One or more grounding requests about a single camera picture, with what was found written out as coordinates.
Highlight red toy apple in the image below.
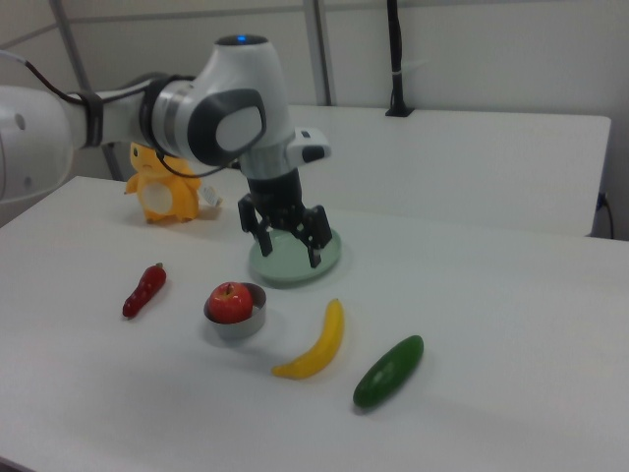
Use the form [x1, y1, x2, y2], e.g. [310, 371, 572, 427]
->
[207, 281, 255, 325]

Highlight pale green plastic plate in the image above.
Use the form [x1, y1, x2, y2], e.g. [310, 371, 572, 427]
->
[248, 226, 344, 289]

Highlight small silver metal bowl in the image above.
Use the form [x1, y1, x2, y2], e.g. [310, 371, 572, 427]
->
[202, 282, 267, 340]

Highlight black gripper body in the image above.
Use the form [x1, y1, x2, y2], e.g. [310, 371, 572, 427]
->
[245, 166, 318, 235]

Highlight black pole with base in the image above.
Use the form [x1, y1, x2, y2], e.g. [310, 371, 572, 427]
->
[384, 0, 417, 118]

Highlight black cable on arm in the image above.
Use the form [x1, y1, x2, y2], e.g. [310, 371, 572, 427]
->
[0, 48, 242, 179]

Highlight green toy cucumber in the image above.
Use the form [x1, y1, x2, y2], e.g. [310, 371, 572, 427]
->
[352, 334, 426, 409]

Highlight red toy chili pepper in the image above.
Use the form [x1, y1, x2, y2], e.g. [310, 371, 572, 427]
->
[122, 263, 167, 320]

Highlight yellow toy banana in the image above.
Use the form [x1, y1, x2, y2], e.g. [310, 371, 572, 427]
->
[271, 298, 346, 381]

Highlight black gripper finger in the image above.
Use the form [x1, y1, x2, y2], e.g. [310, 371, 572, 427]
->
[238, 195, 275, 258]
[293, 204, 331, 269]

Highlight orange plush toy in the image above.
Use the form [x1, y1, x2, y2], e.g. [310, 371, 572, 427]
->
[124, 141, 202, 225]

